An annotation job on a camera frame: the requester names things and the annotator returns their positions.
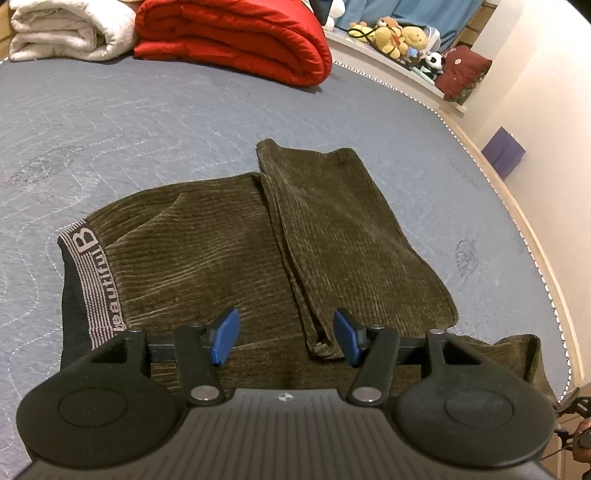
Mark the folded white blanket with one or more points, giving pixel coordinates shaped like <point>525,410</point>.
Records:
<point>60,30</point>

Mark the folded red quilt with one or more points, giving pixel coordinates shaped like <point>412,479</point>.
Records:
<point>240,37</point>

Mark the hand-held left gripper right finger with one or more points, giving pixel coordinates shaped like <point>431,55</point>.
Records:
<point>347,334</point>

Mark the wooden bed frame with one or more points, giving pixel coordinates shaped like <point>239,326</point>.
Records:
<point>571,344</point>

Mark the dark red cushion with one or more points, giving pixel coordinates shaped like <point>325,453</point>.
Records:
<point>461,74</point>

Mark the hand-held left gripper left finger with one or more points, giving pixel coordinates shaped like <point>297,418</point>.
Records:
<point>225,334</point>

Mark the white plush toy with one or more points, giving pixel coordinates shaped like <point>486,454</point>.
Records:
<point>333,11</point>

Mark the yellow bear plush toy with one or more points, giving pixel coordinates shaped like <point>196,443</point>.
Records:
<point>417,38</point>

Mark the blue curtain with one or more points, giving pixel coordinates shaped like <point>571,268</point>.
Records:
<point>411,11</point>

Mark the panda plush toy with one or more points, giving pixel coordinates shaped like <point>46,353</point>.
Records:
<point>433,62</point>

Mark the dark metal stand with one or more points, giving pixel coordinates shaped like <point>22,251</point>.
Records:
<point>579,436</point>

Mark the purple box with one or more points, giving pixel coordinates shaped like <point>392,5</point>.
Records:
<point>503,152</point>

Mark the yellow lion plush toy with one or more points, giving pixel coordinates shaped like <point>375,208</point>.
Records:
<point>390,39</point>

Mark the grey quilted mattress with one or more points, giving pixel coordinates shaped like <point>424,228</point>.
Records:
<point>138,129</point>

